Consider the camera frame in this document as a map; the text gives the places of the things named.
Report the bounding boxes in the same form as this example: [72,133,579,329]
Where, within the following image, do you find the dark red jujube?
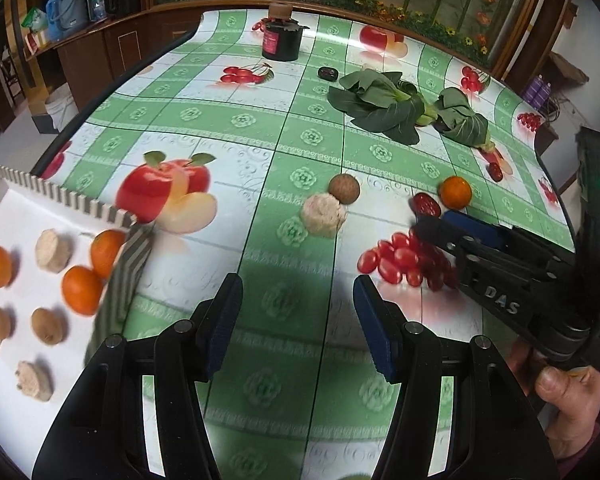
[411,192,442,218]
[488,162,504,182]

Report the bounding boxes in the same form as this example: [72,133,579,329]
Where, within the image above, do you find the orange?
[438,176,472,210]

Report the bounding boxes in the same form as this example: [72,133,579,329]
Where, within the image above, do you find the brown kiwi fruit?
[30,308,65,346]
[328,174,361,205]

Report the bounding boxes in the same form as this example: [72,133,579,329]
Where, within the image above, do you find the small orange fruit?
[90,230,125,281]

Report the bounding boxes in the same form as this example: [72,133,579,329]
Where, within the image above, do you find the person's right hand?
[506,338,600,460]

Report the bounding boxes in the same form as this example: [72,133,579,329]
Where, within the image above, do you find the right bok choy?
[434,87,495,153]

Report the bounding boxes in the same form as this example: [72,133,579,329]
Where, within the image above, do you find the bok choy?
[434,87,495,153]
[327,68,439,145]

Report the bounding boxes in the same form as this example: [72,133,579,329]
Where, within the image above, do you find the left bok choy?
[327,68,439,145]

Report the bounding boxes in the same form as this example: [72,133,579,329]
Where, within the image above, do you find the purple bottles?
[522,75,552,110]

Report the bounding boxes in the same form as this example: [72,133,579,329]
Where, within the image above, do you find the white tray with chevron rim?
[0,166,152,477]

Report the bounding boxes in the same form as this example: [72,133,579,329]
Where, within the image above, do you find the small black object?
[317,66,339,82]

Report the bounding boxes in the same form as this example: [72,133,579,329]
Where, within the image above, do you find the black jar with pink label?
[262,2,306,62]

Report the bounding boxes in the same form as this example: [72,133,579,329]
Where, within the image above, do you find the white bucket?
[45,84,78,132]

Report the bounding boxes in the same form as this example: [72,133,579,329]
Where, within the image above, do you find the wooden sideboard cabinet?
[24,0,266,110]

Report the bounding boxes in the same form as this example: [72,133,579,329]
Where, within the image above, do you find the blue bag on shelf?
[45,0,90,42]

